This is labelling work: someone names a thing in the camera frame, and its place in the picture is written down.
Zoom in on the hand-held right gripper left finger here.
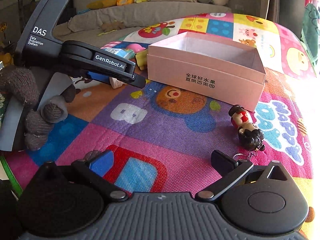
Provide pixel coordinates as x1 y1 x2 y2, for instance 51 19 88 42
37 150 128 202

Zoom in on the brown plush toy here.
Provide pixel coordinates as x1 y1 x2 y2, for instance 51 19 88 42
101 21 125 33

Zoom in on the doll figure keychain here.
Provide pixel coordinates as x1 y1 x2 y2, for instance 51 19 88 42
229 104 266 160

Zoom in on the pink cardboard box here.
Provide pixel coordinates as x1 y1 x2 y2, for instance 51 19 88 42
146 32 267 112

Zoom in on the pink round toy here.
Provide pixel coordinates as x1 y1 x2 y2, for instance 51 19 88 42
126 43 145 54

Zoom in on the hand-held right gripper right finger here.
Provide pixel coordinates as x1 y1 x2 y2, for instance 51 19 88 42
195 150 288 202

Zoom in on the grey covered sofa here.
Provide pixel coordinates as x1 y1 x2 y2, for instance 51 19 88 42
51 0 272 42

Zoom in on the person's left hand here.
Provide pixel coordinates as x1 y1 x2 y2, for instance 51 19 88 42
0 65 68 152

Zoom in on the grey curtain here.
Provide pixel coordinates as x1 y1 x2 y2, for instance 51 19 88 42
270 0 308 30

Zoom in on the small white toy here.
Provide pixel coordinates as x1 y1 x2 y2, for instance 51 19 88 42
109 76 126 90

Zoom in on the yellow cheese toy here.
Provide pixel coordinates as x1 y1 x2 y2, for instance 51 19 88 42
136 50 149 70

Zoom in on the colourful printed play mat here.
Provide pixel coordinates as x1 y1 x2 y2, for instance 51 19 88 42
0 11 320 240

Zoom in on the long yellow plush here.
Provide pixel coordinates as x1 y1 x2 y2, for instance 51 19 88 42
87 0 118 9

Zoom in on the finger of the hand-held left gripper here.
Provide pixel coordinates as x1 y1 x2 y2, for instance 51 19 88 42
87 70 146 89

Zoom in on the blue tissue packet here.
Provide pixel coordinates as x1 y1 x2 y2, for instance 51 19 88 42
101 47 135 60

